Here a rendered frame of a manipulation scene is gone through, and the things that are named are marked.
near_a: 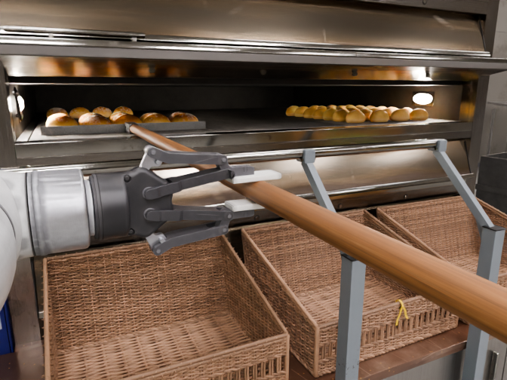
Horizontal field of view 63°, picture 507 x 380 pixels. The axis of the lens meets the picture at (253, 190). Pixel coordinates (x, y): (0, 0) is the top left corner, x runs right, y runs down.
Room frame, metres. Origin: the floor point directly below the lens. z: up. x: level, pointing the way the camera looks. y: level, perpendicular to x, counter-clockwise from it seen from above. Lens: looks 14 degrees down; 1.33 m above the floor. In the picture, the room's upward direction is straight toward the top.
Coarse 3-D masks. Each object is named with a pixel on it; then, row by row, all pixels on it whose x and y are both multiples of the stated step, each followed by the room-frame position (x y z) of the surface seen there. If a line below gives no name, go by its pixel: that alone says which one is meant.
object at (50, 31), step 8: (24, 32) 1.06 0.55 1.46; (32, 32) 1.07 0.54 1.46; (40, 32) 1.07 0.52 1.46; (48, 32) 1.08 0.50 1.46; (56, 32) 1.09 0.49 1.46; (64, 32) 1.09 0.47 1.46; (72, 32) 1.10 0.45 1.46; (80, 32) 1.11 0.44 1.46; (88, 32) 1.12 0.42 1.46; (96, 32) 1.13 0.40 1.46; (104, 32) 1.13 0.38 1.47; (112, 32) 1.14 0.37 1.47; (120, 32) 1.15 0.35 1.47; (128, 32) 1.16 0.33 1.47; (136, 32) 1.17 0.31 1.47; (136, 40) 1.16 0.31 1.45
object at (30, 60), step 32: (32, 64) 1.08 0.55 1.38; (64, 64) 1.11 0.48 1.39; (96, 64) 1.13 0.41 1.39; (128, 64) 1.16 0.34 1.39; (160, 64) 1.19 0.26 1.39; (192, 64) 1.22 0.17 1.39; (224, 64) 1.25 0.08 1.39; (256, 64) 1.28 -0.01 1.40; (288, 64) 1.32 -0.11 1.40; (320, 64) 1.36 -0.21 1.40; (352, 64) 1.41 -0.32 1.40; (384, 64) 1.46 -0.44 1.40; (416, 64) 1.52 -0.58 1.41; (448, 64) 1.59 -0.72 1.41; (480, 64) 1.66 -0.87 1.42
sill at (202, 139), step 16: (304, 128) 1.56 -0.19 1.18; (320, 128) 1.56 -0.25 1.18; (336, 128) 1.56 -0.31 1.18; (352, 128) 1.59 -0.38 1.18; (368, 128) 1.63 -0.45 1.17; (384, 128) 1.66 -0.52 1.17; (400, 128) 1.69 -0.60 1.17; (416, 128) 1.73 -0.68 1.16; (432, 128) 1.77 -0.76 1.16; (448, 128) 1.81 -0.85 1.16; (464, 128) 1.85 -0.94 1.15; (16, 144) 1.12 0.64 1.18; (32, 144) 1.14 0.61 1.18; (48, 144) 1.15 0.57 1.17; (64, 144) 1.17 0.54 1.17; (80, 144) 1.19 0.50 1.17; (96, 144) 1.20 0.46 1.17; (112, 144) 1.22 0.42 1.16; (128, 144) 1.24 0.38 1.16; (144, 144) 1.26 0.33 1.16; (192, 144) 1.33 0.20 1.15; (208, 144) 1.35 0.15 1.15; (224, 144) 1.37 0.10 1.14; (240, 144) 1.40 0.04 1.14
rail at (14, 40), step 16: (128, 48) 1.12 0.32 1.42; (144, 48) 1.13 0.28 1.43; (160, 48) 1.15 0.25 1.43; (176, 48) 1.17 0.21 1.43; (192, 48) 1.19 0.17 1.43; (208, 48) 1.20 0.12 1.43; (224, 48) 1.23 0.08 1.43; (240, 48) 1.25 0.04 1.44; (256, 48) 1.27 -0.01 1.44; (272, 48) 1.29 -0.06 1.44; (288, 48) 1.32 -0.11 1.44
